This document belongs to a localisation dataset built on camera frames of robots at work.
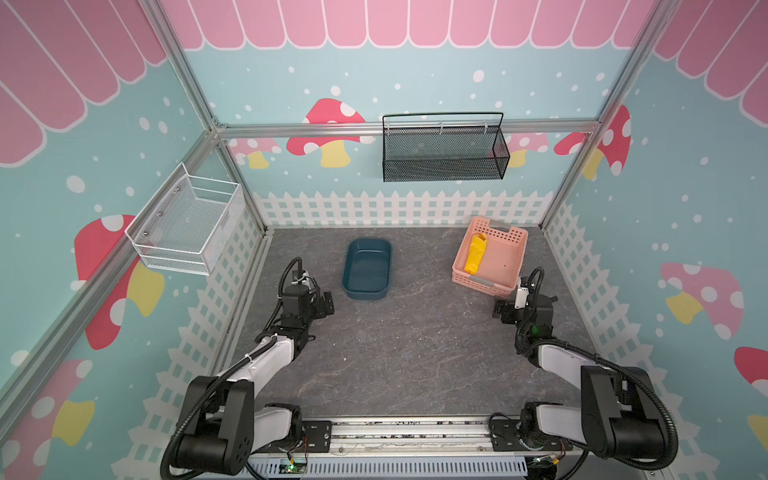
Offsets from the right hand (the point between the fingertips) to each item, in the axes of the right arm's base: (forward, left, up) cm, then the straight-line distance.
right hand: (511, 296), depth 92 cm
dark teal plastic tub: (+17, +46, -8) cm, 50 cm away
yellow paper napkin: (+27, +4, -5) cm, 27 cm away
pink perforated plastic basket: (+23, 0, -8) cm, 24 cm away
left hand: (-1, +60, +1) cm, 60 cm away
